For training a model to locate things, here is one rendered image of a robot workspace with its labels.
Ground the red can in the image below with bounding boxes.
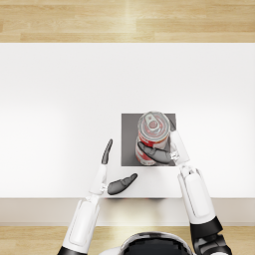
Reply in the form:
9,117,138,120
136,111,172,150
134,140,157,166

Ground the dark grey square mat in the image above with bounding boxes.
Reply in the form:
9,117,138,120
121,113,177,167

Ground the dark round robot body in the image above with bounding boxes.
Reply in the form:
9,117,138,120
99,231,197,255

